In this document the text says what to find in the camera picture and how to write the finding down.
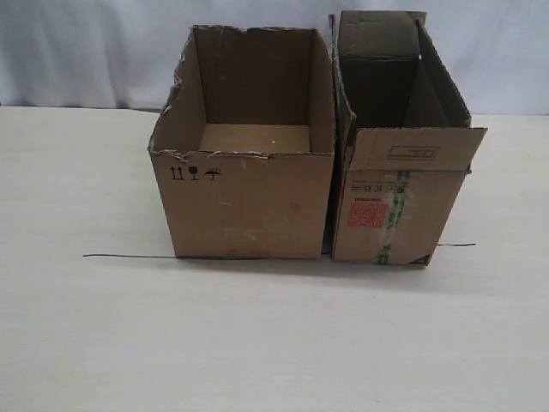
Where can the narrow cardboard box with tape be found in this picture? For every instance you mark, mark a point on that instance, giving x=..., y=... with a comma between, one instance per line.
x=405, y=142

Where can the large open cardboard box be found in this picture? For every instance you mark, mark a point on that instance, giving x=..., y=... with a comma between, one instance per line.
x=243, y=149

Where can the thin black line marker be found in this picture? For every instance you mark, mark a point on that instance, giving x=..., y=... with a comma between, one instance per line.
x=114, y=255

